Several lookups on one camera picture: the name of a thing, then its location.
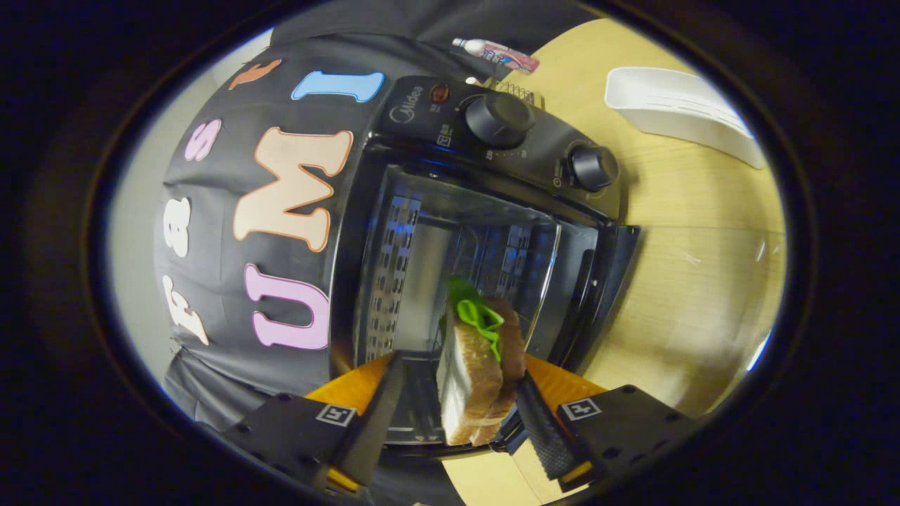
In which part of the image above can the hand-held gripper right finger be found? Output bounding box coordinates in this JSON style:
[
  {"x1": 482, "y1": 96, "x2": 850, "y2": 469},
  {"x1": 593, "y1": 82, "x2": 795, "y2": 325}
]
[{"x1": 515, "y1": 355, "x2": 697, "y2": 493}]

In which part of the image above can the lettuce sandwich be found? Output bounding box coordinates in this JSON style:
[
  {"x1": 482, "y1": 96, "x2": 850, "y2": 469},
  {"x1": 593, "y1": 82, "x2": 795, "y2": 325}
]
[{"x1": 436, "y1": 275, "x2": 527, "y2": 447}]

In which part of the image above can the metal wire basket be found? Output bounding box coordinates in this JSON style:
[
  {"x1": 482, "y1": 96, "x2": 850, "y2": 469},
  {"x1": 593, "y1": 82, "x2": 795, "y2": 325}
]
[{"x1": 485, "y1": 79, "x2": 546, "y2": 108}]

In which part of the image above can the white pink drink bottle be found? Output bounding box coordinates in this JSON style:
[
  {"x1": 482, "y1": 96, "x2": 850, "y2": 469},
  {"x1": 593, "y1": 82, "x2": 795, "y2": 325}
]
[{"x1": 452, "y1": 37, "x2": 541, "y2": 75}]

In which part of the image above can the white rectangular dish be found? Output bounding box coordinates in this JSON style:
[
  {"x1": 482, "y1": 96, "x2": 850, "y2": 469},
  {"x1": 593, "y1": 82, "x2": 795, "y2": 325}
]
[{"x1": 605, "y1": 66, "x2": 769, "y2": 169}]

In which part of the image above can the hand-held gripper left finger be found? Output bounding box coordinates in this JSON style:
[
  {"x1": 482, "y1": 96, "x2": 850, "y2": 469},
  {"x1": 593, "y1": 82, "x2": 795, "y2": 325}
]
[{"x1": 225, "y1": 351, "x2": 407, "y2": 493}]

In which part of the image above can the black backdrop cloth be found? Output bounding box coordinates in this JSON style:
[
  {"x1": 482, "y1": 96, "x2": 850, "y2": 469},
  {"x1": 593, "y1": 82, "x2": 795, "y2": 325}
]
[{"x1": 153, "y1": 0, "x2": 598, "y2": 440}]

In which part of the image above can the black toaster oven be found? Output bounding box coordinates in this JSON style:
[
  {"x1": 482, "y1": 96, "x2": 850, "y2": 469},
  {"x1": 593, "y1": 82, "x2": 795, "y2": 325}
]
[{"x1": 329, "y1": 74, "x2": 642, "y2": 458}]

